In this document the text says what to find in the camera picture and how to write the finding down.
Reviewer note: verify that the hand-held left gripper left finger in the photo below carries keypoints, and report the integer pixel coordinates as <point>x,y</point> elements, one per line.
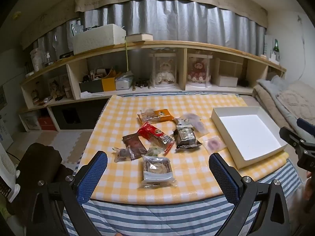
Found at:
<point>92,177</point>

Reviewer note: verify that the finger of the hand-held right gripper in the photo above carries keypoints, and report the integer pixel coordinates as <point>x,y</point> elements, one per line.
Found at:
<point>306,126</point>
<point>291,137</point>

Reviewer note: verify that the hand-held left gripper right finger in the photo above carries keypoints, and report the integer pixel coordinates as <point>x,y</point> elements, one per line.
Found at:
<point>222,177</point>

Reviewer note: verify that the small clear donut packet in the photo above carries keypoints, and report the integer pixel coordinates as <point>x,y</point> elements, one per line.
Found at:
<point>213,144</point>

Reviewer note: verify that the small clear brown snack packet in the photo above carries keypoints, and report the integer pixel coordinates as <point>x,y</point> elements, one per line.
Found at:
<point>123,153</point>

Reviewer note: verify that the white cardboard box tray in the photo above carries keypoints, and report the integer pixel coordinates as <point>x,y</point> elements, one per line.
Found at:
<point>248,135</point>

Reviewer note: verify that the orange snack packet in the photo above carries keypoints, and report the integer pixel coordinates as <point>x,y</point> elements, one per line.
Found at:
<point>160,115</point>

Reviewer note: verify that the beige folded blanket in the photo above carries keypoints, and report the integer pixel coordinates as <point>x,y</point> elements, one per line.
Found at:
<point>295,100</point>

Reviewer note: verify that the grey folded blanket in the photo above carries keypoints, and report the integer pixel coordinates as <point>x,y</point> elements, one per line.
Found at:
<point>273,86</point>

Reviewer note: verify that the black chocolate pie packet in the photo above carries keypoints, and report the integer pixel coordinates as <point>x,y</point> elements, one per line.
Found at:
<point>185,137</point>

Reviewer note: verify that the dark brown bag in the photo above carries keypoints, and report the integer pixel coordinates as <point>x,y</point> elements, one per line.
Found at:
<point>39,162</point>

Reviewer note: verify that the foam puzzle floor mat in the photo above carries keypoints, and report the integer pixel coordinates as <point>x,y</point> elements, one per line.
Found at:
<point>49,142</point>

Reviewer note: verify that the grey cookie packet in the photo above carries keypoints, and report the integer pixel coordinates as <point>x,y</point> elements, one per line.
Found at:
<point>156,169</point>

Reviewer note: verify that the red box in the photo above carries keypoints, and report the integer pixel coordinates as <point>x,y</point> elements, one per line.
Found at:
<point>46,124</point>

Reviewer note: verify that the clear packet with red edge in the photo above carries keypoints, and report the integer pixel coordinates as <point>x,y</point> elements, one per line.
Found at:
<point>161,141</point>

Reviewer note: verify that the white paper sheet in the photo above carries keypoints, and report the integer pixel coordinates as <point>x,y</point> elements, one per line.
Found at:
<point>87,94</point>

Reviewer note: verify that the white fan heater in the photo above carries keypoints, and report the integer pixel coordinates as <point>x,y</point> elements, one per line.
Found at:
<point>7,172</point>

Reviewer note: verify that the green glass bottle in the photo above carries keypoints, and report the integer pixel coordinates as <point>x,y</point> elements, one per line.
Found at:
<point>276,46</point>

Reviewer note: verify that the small white box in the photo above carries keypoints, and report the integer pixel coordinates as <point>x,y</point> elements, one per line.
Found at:
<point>227,81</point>

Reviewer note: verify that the dark green box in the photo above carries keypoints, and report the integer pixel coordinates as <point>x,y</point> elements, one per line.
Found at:
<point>91,86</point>

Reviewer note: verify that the yellow box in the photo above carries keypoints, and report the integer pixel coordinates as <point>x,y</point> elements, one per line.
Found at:
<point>108,83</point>

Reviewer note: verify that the white tissue box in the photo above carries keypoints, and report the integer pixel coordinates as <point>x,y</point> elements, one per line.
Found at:
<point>124,82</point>

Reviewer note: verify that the clear case with red doll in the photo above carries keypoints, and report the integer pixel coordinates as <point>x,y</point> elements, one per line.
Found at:
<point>199,71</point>

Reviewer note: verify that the clear case with white doll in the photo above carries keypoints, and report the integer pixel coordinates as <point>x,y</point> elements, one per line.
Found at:
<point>163,71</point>

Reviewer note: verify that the long wooden shelf unit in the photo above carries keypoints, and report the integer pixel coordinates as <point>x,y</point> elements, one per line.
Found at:
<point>183,46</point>

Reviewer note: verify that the white textured storage box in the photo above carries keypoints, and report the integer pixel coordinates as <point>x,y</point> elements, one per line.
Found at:
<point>98,38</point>

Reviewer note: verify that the wine glass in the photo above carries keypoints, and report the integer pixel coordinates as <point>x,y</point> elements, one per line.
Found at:
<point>56,41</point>

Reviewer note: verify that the thick book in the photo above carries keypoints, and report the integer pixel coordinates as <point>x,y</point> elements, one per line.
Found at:
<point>139,37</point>

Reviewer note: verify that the grey curtain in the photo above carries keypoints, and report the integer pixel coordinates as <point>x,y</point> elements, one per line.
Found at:
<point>172,19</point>

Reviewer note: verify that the light wooden frame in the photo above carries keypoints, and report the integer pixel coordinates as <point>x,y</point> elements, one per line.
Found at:
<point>230,65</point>

